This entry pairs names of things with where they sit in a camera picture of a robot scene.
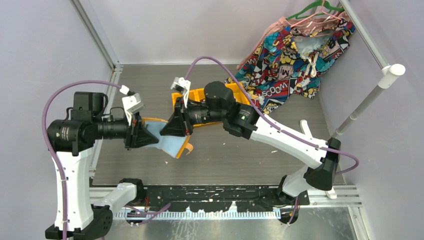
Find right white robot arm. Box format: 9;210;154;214
160;77;341;206

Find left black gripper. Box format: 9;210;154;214
92;109;159;151

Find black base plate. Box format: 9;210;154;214
117;178;311;226

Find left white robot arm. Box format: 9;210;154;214
45;91;159;240

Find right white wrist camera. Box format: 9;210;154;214
170;77;191;107

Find right yellow bin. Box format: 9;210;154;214
225;83;250;105

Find middle yellow bin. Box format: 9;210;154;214
189;88;206;102

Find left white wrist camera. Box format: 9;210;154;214
119;85;144;126

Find yellow card holder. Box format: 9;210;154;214
142;117;194;159

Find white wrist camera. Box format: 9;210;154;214
170;77;191;107
119;85;144;126

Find pink garment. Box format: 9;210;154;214
236;11;349;70

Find white clothes rail pole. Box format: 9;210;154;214
299;63;406;200

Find colourful comic print shorts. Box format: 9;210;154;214
235;17;356;114

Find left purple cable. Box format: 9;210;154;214
41;80;125;240

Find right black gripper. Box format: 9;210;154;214
161;96;226;137

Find green hanger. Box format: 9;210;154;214
286;0;345;20

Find pink hanger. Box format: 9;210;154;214
287;14;340;37

